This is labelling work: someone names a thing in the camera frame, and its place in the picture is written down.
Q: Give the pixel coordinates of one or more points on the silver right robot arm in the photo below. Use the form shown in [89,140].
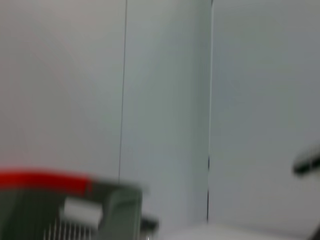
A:
[307,162]

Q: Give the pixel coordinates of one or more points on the glass teapot with black lid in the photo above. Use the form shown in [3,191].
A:
[150,222]

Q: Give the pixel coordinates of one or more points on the orange plastic object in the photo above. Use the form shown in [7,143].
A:
[37,178]

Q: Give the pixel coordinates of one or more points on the grey-green perforated storage bin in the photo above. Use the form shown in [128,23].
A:
[120,215]

